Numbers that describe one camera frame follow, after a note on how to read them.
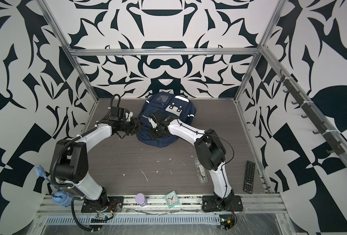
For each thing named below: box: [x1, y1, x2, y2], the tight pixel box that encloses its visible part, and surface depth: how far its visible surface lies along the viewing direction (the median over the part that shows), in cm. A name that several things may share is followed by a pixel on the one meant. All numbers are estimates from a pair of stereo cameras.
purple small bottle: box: [134, 192, 148, 208], surface depth 71 cm
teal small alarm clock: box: [164, 189, 180, 209], surface depth 76 cm
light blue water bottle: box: [35, 164, 73, 208], surface depth 70 cm
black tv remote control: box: [243, 160, 256, 195], surface depth 83 cm
